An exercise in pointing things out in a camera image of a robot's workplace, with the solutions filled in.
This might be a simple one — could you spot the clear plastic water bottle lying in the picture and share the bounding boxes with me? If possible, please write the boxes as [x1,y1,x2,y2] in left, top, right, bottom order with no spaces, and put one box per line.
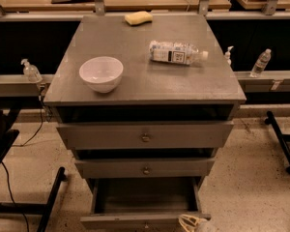
[149,41,209,66]

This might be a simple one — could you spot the upright clear water bottle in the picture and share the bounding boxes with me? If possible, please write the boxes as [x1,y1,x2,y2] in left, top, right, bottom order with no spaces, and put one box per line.
[249,48,272,77]

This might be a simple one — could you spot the black floor cable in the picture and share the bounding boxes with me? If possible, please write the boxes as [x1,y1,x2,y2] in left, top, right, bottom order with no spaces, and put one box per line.
[0,160,31,232]

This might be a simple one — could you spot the grey middle drawer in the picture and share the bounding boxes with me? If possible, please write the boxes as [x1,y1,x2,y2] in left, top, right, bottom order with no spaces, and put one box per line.
[74,158,215,179]

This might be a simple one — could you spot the black table leg left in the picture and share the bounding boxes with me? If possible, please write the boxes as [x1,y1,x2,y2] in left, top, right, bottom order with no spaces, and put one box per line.
[0,167,67,232]

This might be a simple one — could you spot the yellow sponge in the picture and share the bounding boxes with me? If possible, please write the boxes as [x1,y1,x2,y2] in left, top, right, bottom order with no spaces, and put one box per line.
[125,11,153,26]

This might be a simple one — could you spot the grey drawer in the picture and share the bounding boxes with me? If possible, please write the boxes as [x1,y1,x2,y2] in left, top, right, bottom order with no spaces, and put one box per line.
[74,158,215,179]
[57,121,234,150]
[80,177,211,230]

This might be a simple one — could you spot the white ceramic bowl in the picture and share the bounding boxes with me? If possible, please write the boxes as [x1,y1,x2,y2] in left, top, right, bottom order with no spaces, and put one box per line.
[78,56,124,93]

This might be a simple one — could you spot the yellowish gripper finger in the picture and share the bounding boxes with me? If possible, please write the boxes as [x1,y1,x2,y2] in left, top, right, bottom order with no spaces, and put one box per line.
[178,215,202,232]

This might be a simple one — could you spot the black table leg right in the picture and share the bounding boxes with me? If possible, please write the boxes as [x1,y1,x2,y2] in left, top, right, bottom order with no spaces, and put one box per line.
[265,111,290,174]

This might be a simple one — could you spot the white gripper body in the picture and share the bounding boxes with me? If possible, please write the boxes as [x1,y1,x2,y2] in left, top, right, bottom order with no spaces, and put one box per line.
[194,220,218,232]

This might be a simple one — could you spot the clear pump dispenser bottle left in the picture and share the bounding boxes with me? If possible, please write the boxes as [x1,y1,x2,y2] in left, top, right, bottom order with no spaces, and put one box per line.
[21,59,43,83]

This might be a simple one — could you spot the grey wooden drawer cabinet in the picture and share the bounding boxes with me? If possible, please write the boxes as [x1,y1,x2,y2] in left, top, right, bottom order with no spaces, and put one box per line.
[43,14,247,191]

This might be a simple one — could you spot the grey top drawer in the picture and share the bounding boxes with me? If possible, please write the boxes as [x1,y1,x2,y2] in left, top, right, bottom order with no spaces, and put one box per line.
[57,121,234,150]

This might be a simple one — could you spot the small pump dispenser bottle right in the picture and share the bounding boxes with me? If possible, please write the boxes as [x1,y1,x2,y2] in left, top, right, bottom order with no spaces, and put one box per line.
[224,45,234,66]

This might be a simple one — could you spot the grey bottom drawer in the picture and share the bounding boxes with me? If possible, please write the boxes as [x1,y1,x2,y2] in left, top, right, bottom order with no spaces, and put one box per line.
[80,177,211,230]

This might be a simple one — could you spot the black table leg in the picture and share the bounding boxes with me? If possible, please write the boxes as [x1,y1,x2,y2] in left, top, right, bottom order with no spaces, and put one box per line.
[265,111,290,174]
[0,167,67,232]

